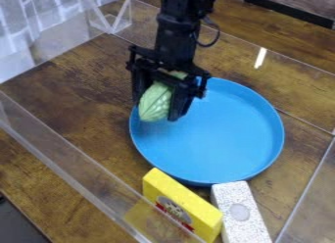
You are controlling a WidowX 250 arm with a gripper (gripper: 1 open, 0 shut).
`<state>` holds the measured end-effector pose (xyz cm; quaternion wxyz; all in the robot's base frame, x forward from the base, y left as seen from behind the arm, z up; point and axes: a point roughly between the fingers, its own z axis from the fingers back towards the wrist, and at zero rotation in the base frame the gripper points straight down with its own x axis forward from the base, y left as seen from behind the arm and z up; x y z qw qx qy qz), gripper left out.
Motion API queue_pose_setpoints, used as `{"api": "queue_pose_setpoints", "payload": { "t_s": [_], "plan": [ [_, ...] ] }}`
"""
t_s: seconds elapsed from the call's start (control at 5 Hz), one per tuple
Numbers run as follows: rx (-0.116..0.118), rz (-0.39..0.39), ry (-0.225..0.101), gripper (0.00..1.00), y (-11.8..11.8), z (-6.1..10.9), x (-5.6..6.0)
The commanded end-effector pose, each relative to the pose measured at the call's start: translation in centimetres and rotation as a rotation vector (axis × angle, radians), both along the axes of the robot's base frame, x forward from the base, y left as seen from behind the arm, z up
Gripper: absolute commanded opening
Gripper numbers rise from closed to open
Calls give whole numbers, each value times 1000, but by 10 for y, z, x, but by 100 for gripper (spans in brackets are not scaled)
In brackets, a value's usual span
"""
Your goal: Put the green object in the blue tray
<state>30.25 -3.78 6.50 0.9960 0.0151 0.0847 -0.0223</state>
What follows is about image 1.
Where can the yellow sponge block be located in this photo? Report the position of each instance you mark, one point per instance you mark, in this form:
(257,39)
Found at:
(199,216)

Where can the green bitter gourd toy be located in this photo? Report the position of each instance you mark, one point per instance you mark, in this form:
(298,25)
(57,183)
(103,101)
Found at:
(154,104)

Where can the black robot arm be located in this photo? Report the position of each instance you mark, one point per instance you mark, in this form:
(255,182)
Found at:
(179,19)

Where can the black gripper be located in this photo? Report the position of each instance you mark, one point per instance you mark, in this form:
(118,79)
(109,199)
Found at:
(187,80)

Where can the clear acrylic enclosure wall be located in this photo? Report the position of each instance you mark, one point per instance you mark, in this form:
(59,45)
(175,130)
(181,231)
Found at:
(70,168)

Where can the blue round tray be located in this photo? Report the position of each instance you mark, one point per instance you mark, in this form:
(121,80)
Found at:
(227,140)

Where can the white curtain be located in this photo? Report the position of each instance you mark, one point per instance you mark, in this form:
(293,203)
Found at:
(39,29)

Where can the white speckled block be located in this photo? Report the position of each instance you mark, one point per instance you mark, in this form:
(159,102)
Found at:
(243,223)

